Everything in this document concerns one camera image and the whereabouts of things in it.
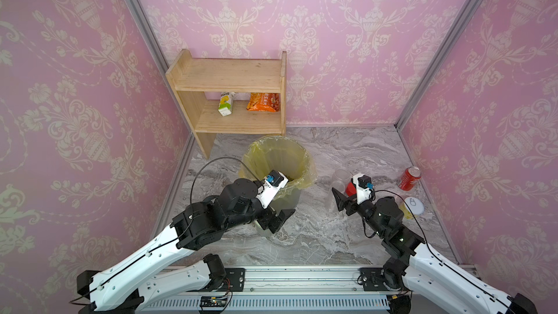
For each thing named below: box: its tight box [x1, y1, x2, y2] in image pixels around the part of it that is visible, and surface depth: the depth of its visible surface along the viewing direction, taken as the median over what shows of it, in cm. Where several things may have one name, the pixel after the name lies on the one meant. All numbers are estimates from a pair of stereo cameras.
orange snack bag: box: [246, 92, 281, 113], surface depth 98 cm
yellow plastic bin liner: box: [238, 135, 317, 198], surface depth 82 cm
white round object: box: [403, 196, 425, 216], surface depth 88 cm
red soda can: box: [398, 165, 423, 192], surface depth 91 cm
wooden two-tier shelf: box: [165, 49, 287, 160], surface depth 89 cm
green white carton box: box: [217, 91, 236, 118], surface depth 96 cm
